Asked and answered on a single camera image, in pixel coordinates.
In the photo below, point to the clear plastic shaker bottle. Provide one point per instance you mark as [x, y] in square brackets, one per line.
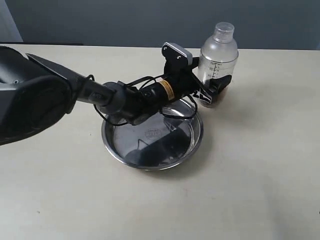
[218, 57]

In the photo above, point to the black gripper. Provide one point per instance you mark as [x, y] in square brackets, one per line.
[179, 83]

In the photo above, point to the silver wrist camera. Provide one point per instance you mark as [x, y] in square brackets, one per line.
[176, 56]

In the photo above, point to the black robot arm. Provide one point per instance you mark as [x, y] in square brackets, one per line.
[35, 93]

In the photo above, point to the round stainless steel tray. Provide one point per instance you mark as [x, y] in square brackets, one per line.
[163, 141]

